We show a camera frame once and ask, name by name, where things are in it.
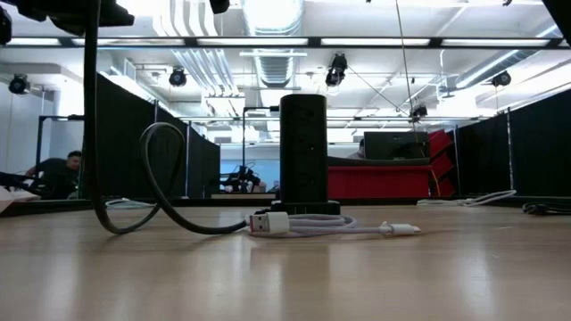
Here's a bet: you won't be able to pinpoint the dark thick USB cable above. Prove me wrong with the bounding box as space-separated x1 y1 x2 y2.
83 0 249 236

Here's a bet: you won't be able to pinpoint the black tower power strip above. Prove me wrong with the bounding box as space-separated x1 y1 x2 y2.
270 93 342 216

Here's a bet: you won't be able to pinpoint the white braided USB cable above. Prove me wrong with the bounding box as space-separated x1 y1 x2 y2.
246 210 422 239

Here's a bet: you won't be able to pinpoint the black partition panel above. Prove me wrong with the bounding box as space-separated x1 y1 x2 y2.
454 88 571 198
82 73 222 201

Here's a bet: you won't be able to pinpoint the person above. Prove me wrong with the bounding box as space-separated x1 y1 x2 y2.
347 137 366 161
24 150 84 201

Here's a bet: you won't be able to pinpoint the light wood desk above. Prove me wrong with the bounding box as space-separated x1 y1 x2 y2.
211 193 277 201

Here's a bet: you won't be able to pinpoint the black monitor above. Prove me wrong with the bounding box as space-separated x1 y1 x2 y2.
363 131 431 161

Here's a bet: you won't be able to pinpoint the red storage bin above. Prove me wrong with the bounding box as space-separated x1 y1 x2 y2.
327 165 433 200

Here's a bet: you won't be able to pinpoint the red stacked shelf bins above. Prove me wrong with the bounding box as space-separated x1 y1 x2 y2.
427 129 459 199

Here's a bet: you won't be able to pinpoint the pale thin cable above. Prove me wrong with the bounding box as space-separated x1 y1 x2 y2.
105 198 158 210

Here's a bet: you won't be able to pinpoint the silver ventilation duct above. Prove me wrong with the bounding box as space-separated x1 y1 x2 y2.
243 0 305 88

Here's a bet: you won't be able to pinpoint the thin hanging cable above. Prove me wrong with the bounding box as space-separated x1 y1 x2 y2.
394 0 419 144

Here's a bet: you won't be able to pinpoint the black cable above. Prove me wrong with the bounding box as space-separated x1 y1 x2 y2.
521 202 571 218

